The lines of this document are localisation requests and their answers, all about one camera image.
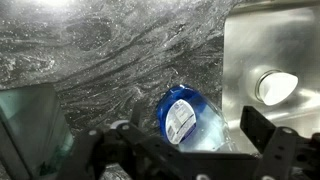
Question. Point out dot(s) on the white bowl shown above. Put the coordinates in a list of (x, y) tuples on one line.
[(278, 87)]

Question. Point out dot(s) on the stainless steel sink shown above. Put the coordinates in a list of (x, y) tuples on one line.
[(266, 46)]

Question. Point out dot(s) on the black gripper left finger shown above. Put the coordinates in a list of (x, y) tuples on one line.
[(140, 153)]

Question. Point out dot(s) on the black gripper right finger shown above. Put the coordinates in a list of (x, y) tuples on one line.
[(280, 150)]

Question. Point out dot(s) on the translucent greenish container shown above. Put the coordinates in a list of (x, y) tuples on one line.
[(30, 126)]

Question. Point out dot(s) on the blue dish soap bottle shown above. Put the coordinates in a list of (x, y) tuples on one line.
[(190, 116)]

